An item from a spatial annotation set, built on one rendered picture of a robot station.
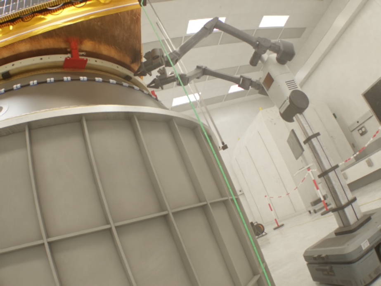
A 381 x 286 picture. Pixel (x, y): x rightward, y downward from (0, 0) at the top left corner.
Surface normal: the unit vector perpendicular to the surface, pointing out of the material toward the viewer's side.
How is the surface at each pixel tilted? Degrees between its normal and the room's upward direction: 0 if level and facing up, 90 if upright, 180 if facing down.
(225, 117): 90
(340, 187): 90
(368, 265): 90
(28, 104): 62
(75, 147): 90
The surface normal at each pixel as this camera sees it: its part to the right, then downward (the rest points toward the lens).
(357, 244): -0.20, -0.90
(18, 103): 0.05, -0.80
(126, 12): 0.36, 0.87
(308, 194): 0.13, -0.42
